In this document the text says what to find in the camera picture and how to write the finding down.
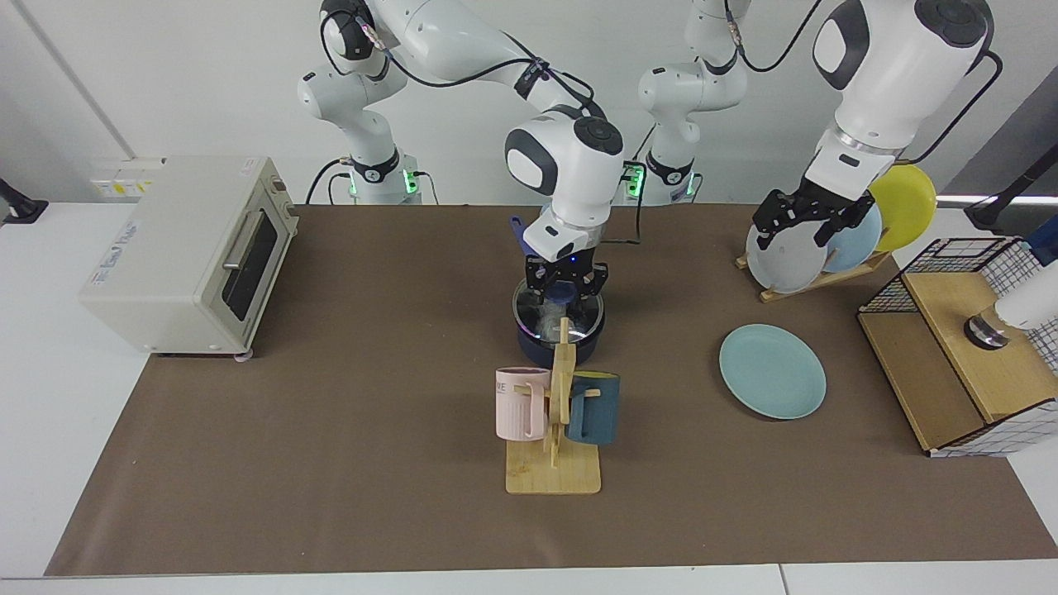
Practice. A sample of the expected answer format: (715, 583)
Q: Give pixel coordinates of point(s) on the white wall socket strip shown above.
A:
(124, 186)

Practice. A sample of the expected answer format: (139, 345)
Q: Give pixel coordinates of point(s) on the glass lid with blue knob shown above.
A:
(537, 322)

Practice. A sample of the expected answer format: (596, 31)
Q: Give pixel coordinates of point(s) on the pale toaster oven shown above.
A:
(165, 248)

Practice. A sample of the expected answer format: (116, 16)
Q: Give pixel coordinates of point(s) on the light blue plate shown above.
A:
(855, 244)

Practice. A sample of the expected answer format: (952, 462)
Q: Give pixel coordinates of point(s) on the yellow plate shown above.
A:
(905, 202)

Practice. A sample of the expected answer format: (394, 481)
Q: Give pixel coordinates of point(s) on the grey plate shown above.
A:
(785, 264)

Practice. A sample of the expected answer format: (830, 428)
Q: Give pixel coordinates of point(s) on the brown table cloth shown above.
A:
(331, 454)

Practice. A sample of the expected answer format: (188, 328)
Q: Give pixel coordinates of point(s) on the wooden cup stand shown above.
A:
(554, 475)

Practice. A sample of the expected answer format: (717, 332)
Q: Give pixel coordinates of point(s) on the black clamp mount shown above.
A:
(21, 207)

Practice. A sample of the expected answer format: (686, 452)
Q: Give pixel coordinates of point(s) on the small dark blue object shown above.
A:
(1046, 248)

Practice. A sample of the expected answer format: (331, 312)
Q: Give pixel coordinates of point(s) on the dark teal cup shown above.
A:
(599, 413)

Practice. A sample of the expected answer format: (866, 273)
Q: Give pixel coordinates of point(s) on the pink cup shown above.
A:
(517, 409)

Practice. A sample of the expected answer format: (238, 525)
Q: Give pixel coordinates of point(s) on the white cylinder with silver base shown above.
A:
(1033, 306)

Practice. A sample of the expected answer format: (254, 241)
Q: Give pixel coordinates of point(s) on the pale green plate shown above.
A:
(773, 372)

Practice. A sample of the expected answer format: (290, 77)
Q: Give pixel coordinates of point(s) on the wooden plate rack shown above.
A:
(826, 283)

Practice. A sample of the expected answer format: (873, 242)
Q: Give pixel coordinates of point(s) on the white vermicelli bundle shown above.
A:
(547, 318)

